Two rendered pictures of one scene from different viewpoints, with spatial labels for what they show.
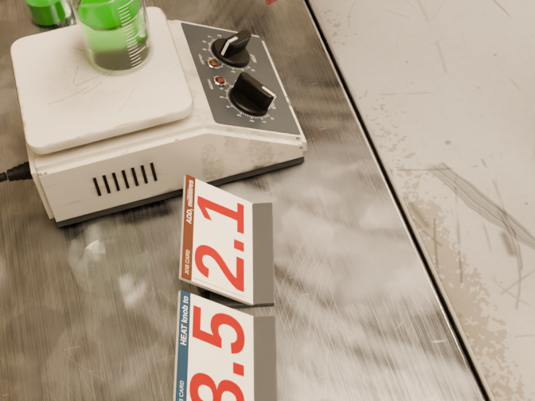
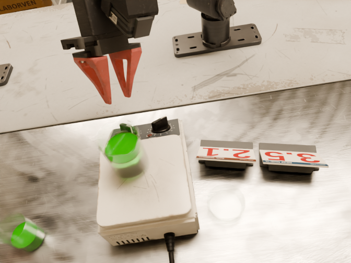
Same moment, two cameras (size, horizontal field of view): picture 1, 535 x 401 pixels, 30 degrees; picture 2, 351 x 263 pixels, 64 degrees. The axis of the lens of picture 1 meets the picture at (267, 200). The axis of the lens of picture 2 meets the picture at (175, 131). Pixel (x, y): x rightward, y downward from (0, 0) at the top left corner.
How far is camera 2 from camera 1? 55 cm
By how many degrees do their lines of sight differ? 45
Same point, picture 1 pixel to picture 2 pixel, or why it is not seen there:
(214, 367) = (294, 157)
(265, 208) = (203, 141)
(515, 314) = (260, 77)
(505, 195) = (210, 73)
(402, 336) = (268, 106)
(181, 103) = (176, 139)
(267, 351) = (276, 145)
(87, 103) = (164, 181)
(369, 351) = (275, 116)
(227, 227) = (218, 151)
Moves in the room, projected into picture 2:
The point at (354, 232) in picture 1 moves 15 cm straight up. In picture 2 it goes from (220, 115) to (220, 50)
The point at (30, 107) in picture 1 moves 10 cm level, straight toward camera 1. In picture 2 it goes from (159, 211) to (237, 190)
